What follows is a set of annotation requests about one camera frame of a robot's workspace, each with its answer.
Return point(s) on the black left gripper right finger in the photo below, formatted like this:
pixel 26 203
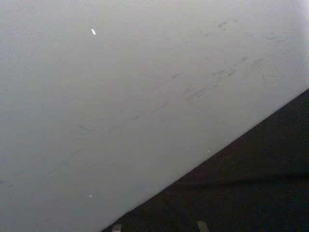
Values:
pixel 202 227

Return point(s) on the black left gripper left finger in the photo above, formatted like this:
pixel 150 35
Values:
pixel 117 228

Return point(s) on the black table cloth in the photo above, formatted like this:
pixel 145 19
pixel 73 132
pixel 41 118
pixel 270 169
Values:
pixel 253 188

